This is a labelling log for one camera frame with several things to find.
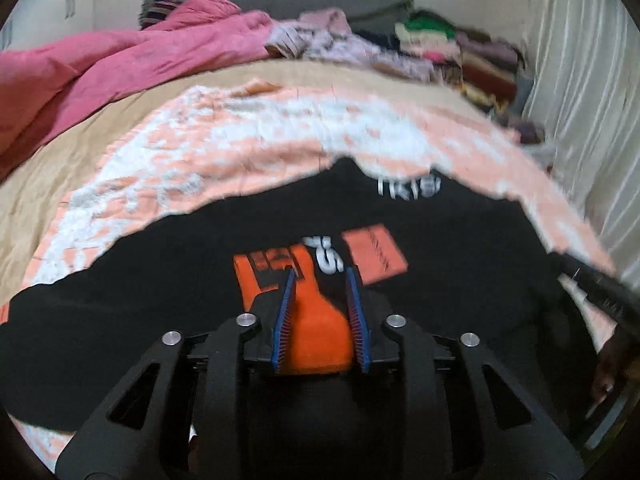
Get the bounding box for black sweater with orange print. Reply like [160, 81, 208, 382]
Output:
[1, 158, 597, 431]

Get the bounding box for stack of folded clothes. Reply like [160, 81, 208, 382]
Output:
[369, 8, 547, 143]

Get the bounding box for lilac crumpled clothes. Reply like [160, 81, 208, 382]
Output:
[265, 8, 442, 84]

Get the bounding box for person's right hand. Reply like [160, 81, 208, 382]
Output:
[591, 327, 632, 404]

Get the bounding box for beige bed cover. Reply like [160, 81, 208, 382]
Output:
[1, 60, 492, 302]

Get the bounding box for white curtain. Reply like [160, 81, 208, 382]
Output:
[526, 0, 639, 287]

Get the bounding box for pink quilt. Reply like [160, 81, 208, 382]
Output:
[1, 0, 273, 178]

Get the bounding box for striped dark pillow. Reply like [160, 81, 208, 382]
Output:
[139, 0, 182, 29]

